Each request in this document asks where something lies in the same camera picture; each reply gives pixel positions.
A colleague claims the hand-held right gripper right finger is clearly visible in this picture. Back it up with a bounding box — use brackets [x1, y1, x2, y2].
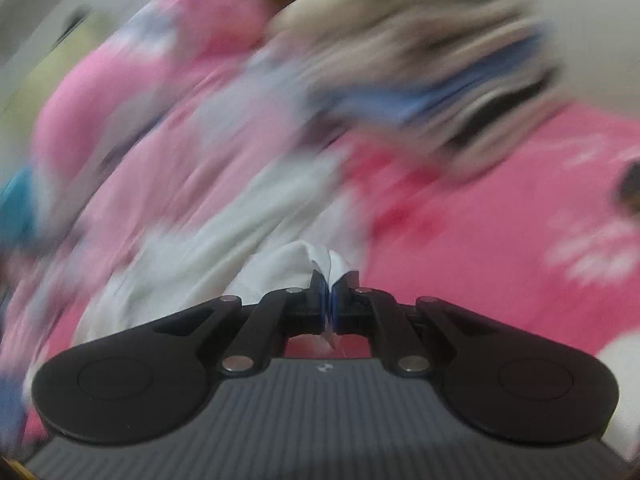
[331, 270, 506, 378]

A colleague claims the white shirt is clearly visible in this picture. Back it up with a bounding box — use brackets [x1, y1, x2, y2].
[75, 150, 362, 353]

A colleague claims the pink floral duvet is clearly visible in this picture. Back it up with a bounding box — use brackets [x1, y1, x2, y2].
[0, 0, 381, 411]

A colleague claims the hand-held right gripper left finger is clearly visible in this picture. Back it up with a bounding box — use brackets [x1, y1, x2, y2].
[152, 270, 331, 378]

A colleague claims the stack of folded clothes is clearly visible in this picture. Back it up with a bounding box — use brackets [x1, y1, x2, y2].
[245, 0, 576, 181]

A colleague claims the teal pillow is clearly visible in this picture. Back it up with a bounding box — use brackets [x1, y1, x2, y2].
[0, 167, 47, 252]

